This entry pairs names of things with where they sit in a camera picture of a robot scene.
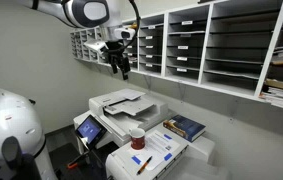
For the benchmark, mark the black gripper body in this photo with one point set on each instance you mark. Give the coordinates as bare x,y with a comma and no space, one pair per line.
117,53

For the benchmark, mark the orange and black pen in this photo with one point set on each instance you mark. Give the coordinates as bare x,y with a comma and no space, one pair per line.
144,165

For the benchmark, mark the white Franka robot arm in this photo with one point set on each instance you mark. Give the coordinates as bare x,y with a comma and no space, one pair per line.
11,116

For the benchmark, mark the red mug with white inside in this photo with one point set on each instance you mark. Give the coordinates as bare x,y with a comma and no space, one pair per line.
137,140

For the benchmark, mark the white document sheet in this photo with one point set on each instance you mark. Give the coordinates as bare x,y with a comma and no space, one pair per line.
129,94

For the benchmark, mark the white office copier printer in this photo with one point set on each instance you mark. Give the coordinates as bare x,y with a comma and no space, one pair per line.
131,110

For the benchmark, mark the black printer touchscreen panel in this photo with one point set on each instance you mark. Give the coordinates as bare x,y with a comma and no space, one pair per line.
89,130

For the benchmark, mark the blue tape piece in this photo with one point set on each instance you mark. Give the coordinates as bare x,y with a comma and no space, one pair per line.
167,136
168,156
136,160

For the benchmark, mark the printed instruction paper sheet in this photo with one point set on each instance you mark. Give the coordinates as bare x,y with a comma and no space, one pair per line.
157,148

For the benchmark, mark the black table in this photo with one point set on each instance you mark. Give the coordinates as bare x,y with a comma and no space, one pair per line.
61,160

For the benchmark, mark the white printer finisher unit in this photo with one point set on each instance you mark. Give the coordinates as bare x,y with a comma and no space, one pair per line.
194,156

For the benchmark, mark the white mail sorter shelf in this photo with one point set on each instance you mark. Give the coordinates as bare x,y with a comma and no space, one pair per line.
234,43

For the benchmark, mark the stack of white papers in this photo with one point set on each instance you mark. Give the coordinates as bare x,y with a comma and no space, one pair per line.
281,97

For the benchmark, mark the white metal shelf bracket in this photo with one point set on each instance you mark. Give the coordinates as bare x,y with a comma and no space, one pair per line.
147,81

